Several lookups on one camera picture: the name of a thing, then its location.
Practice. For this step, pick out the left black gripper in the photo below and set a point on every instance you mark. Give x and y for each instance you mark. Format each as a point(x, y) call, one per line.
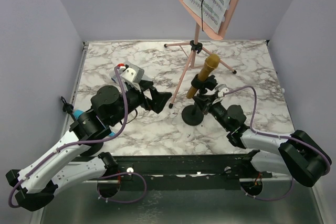
point(159, 98)

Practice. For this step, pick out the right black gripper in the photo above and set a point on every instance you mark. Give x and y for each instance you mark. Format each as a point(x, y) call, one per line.
point(205, 100)

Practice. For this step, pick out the black desktop mic stand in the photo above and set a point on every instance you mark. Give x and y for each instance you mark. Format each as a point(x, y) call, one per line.
point(192, 114)

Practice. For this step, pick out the gold microphone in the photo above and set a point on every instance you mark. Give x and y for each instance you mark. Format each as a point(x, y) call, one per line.
point(210, 64)

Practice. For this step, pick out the pink music stand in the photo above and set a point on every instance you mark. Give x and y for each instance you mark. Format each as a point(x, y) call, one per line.
point(210, 24)

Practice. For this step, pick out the blue microphone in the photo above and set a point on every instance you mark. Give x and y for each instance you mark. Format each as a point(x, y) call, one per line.
point(78, 113)

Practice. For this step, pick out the black round-base mic stand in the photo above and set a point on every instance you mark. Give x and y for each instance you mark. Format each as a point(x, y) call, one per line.
point(68, 108)

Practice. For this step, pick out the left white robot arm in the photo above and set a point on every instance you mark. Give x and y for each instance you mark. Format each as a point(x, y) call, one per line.
point(36, 185)

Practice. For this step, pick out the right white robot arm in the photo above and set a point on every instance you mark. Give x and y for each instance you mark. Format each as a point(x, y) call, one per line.
point(295, 154)

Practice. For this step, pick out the clear plastic compartment box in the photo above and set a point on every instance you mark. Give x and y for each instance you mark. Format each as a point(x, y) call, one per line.
point(113, 77)

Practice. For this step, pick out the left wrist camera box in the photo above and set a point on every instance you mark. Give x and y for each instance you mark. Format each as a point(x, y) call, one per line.
point(131, 73)

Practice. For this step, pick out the black mounting rail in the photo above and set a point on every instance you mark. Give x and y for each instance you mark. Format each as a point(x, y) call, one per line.
point(181, 172)

